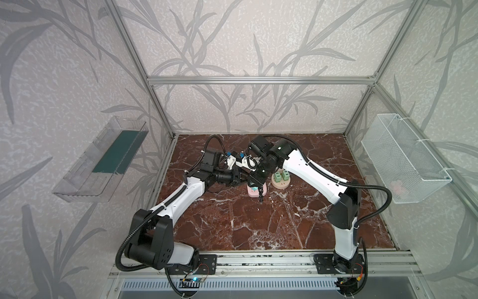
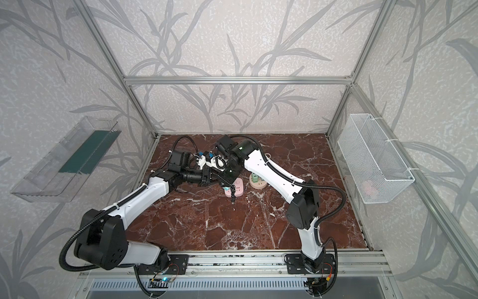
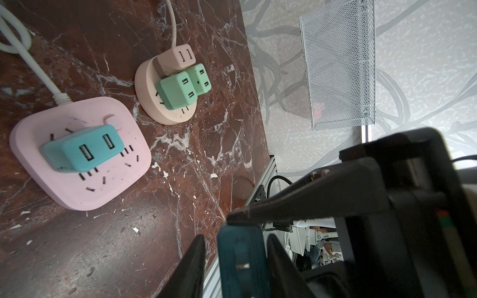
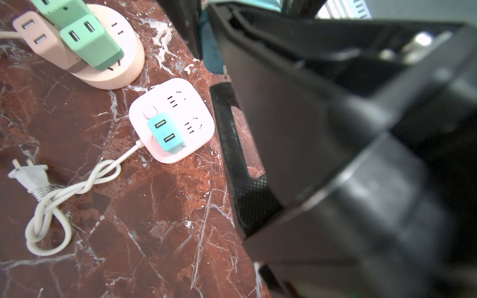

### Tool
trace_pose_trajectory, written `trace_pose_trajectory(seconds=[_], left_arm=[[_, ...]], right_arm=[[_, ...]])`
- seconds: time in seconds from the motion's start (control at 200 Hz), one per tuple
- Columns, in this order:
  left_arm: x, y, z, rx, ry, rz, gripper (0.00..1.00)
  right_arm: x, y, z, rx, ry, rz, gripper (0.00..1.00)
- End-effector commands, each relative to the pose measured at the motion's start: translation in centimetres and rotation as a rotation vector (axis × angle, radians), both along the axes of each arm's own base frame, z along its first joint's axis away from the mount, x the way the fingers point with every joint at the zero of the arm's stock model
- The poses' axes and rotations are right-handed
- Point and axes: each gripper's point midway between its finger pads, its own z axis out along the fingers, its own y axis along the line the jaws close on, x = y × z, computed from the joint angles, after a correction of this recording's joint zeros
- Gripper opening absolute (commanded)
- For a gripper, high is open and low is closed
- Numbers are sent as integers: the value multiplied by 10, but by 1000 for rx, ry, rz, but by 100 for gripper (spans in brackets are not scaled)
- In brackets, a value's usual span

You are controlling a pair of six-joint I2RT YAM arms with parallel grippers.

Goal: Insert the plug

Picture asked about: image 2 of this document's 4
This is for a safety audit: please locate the pink square power strip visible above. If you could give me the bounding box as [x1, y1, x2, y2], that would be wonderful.
[224, 178, 245, 198]

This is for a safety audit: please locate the beige round power strip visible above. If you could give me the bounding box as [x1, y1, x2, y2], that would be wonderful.
[249, 174, 268, 190]

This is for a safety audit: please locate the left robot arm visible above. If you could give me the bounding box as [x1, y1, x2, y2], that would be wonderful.
[59, 168, 214, 272]

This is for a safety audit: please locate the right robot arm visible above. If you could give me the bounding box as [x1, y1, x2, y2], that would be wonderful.
[215, 135, 347, 274]

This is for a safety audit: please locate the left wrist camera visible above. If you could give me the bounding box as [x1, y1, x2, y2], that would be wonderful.
[167, 150, 200, 173]

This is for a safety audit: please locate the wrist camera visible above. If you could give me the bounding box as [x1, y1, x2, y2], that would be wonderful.
[167, 150, 200, 173]
[206, 152, 226, 171]

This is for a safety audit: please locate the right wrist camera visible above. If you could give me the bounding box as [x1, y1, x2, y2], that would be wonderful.
[206, 152, 226, 171]

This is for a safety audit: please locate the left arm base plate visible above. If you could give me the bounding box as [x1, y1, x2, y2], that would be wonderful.
[138, 254, 189, 275]

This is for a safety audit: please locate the clear plastic wall shelf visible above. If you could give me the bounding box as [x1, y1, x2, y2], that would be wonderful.
[11, 117, 121, 203]

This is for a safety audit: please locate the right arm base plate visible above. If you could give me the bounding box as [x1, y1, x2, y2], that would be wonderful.
[284, 254, 336, 275]

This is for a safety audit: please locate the white wire mesh basket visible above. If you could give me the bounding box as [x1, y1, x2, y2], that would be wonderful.
[338, 113, 415, 204]

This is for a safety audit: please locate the aluminium front rail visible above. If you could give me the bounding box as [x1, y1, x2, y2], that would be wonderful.
[77, 250, 393, 279]

